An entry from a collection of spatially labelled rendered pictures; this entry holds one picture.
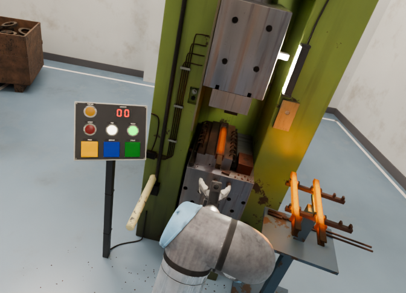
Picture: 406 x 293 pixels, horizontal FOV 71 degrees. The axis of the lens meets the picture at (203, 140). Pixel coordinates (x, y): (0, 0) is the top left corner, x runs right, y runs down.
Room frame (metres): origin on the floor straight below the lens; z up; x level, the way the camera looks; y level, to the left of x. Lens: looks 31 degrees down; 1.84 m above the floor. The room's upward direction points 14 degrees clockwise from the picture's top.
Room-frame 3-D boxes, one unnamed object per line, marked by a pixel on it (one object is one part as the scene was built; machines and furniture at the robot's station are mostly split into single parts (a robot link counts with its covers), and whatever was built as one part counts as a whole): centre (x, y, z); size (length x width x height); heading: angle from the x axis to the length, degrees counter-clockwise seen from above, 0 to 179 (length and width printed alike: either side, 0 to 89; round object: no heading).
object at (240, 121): (1.84, -0.14, 1.37); 0.41 x 0.10 x 0.91; 89
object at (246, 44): (1.52, -0.13, 1.56); 0.42 x 0.39 x 0.40; 179
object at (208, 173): (1.53, -0.14, 0.69); 0.56 x 0.38 x 0.45; 179
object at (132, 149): (1.16, 0.33, 1.01); 0.07 x 0.05 x 0.07; 114
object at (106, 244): (1.24, 0.47, 0.54); 0.04 x 0.04 x 1.08; 89
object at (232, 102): (1.52, -0.09, 1.32); 0.42 x 0.20 x 0.10; 179
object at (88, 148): (1.08, 0.52, 1.01); 0.07 x 0.05 x 0.07; 114
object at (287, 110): (1.43, -0.40, 1.27); 0.09 x 0.02 x 0.17; 89
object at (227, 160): (1.52, -0.09, 0.96); 0.42 x 0.20 x 0.09; 179
